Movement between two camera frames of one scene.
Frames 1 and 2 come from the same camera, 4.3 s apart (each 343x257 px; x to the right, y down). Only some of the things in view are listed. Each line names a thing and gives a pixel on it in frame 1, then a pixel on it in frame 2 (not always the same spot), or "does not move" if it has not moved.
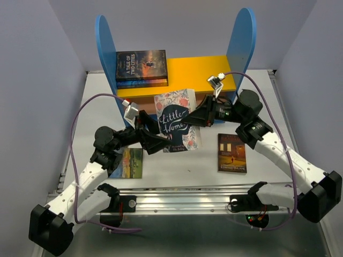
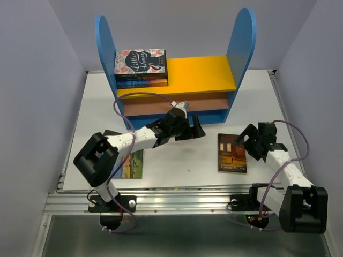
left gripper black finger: [152, 142] to [197, 130]
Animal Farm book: [132, 164] does not move
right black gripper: [204, 114] to [251, 130]
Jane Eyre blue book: [124, 84] does not move
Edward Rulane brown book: [231, 157] does not move
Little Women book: [172, 107] to [148, 61]
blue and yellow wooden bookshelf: [187, 75] does not move
